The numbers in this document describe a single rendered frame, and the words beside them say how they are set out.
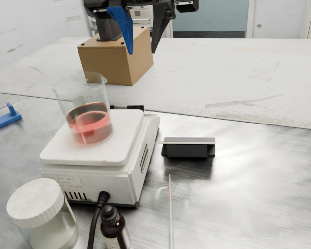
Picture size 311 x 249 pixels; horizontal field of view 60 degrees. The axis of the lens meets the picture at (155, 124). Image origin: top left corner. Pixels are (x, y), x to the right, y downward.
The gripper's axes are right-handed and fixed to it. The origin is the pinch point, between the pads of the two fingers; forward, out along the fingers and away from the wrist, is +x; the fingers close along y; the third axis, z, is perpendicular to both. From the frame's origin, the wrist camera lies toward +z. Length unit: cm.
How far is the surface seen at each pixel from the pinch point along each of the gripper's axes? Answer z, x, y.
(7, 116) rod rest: -8.8, 13.9, -33.9
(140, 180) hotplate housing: 7.4, 23.1, 2.0
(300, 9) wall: -250, -99, 97
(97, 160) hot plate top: 13.0, 19.6, -2.1
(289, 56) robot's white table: -35.0, -3.2, 31.9
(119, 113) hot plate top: 4.4, 13.6, -2.3
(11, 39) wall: -114, -40, -123
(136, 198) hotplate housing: 9.2, 25.2, 1.9
